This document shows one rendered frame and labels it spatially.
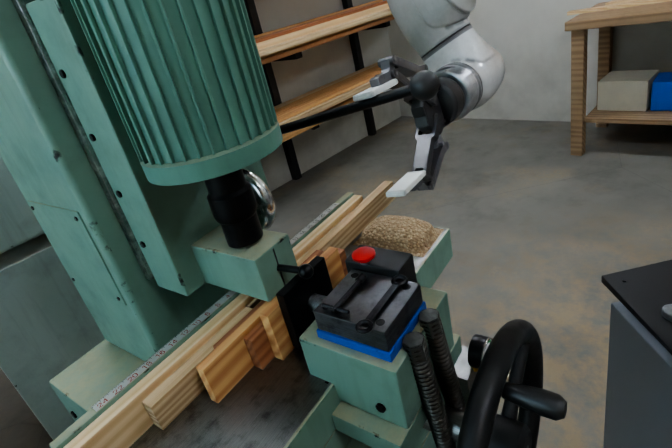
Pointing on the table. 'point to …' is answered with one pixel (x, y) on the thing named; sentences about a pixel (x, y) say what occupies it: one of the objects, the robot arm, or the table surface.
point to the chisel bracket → (245, 263)
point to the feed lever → (421, 85)
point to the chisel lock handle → (297, 270)
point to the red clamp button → (363, 254)
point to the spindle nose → (235, 208)
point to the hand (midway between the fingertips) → (383, 145)
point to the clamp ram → (304, 299)
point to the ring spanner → (380, 305)
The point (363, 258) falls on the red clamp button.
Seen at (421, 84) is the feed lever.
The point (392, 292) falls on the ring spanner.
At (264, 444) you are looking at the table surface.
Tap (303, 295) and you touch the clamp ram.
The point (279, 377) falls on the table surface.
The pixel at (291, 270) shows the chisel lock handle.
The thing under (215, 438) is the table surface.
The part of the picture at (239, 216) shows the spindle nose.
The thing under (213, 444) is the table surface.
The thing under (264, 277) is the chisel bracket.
